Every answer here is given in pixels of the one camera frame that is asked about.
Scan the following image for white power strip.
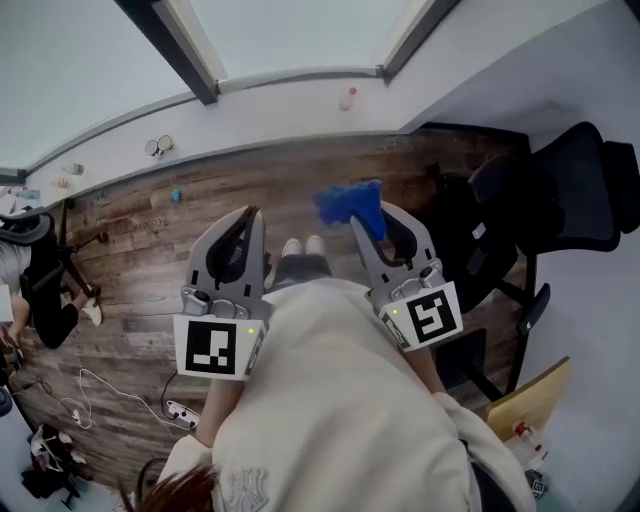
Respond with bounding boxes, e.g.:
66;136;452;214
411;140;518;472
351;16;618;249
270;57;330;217
166;399;200;430

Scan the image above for person's white sweatshirt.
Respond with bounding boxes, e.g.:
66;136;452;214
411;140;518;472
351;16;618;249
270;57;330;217
154;277;539;512

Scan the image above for blue cleaning cloth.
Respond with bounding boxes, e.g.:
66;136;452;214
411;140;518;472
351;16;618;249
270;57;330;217
313;179;389;241

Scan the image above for yellow wooden board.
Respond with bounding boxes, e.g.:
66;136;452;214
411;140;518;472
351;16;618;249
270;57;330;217
485;355;571;444

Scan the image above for person's dark trousers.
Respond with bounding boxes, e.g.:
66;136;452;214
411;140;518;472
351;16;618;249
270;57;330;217
273;253;332;294

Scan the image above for person's right forearm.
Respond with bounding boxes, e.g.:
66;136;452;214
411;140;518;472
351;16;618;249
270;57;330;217
407;347;447;397

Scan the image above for red-capped small bottle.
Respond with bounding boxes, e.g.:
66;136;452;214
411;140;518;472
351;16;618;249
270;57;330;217
510;421;549;464

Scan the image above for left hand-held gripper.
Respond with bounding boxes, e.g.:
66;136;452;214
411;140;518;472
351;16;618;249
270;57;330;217
173;204;275;382

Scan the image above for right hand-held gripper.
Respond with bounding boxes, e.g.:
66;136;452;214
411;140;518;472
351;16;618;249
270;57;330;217
348;201;464;354

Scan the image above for person's left forearm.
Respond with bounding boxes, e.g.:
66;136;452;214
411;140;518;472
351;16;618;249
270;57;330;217
197;374;251;447

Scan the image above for white cable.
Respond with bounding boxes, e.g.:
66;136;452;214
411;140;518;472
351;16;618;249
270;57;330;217
59;368;176;431

